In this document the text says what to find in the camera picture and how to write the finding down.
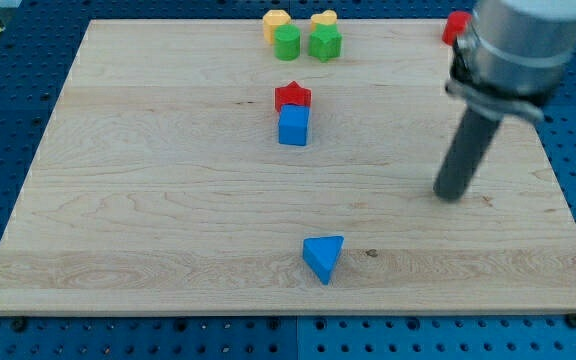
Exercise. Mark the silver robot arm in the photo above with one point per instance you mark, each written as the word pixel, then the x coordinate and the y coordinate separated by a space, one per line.
pixel 512 57

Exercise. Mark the blue triangle block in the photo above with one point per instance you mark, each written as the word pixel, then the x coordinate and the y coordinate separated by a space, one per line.
pixel 321 255

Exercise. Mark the blue cube block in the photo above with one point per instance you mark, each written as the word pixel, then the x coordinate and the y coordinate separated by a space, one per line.
pixel 293 125

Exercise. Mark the red star block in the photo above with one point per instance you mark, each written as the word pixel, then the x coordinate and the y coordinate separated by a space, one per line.
pixel 292 94

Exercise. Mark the wooden board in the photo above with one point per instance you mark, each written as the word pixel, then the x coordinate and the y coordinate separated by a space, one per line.
pixel 160 187

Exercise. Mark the green star block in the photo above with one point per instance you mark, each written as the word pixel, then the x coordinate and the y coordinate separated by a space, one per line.
pixel 325 42

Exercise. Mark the green cylinder block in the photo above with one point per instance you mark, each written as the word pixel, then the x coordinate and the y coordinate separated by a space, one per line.
pixel 287 40

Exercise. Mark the yellow hexagon block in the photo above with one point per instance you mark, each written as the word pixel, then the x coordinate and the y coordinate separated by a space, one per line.
pixel 271 20

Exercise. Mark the yellow heart block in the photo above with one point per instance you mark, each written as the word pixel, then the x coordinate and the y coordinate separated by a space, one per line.
pixel 327 17

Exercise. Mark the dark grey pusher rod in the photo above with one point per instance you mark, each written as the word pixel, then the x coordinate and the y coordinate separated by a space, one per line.
pixel 468 147

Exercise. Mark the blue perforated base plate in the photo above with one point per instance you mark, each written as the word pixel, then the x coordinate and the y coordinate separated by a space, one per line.
pixel 37 48

